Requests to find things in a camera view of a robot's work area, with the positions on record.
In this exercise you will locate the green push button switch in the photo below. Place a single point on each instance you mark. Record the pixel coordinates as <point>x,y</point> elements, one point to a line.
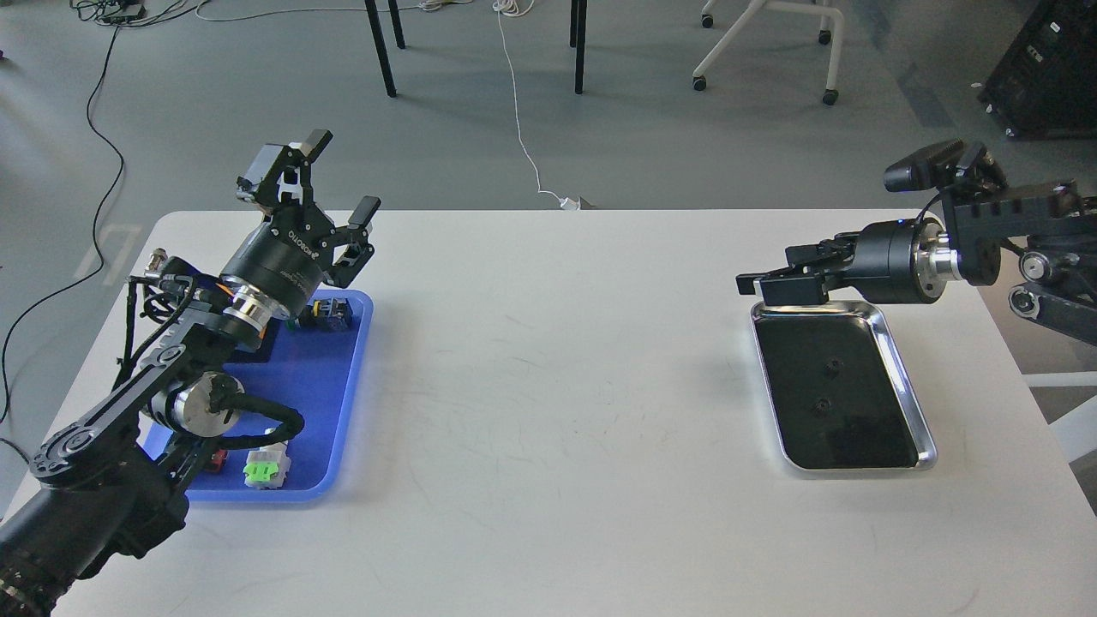
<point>333,314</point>

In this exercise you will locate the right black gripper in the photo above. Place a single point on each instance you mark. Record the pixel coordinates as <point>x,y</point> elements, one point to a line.
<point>886,262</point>

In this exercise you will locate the orange button box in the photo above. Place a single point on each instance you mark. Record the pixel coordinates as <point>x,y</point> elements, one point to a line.
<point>263,352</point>

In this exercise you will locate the black table leg rear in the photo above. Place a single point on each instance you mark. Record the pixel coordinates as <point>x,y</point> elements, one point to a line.
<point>394,13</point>

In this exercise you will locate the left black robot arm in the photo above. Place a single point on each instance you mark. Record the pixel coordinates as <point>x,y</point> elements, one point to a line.
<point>115,480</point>

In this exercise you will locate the blue plastic tray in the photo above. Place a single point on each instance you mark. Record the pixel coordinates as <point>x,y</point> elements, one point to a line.
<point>316,373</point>

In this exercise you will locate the black equipment case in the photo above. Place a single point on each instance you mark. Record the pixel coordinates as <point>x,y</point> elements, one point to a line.
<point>1044,87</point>

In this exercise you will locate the black table leg left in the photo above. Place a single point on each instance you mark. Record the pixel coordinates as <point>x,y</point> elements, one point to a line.
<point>380,48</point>

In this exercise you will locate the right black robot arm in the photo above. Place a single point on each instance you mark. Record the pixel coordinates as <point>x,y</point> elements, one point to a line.
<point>1049,227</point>

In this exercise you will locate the black table leg right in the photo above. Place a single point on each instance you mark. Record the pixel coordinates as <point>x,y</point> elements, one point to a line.
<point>577,41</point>

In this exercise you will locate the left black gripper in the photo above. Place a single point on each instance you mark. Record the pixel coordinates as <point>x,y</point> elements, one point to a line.
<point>275,272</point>

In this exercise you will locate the black red push button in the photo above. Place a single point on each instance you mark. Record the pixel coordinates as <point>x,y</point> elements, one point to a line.
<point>216,461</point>

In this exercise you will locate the white wheeled chair base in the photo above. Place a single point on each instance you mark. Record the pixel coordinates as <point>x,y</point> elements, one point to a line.
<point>829,35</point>

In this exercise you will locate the black table leg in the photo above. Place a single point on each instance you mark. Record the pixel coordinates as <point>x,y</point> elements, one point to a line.
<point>394,13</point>
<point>577,41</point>
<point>380,48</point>

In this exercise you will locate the silver green indicator switch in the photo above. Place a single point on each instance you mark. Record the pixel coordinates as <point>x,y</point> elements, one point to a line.
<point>267,467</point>

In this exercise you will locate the silver metal tray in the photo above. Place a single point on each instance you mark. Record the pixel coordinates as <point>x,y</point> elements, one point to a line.
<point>876,425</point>

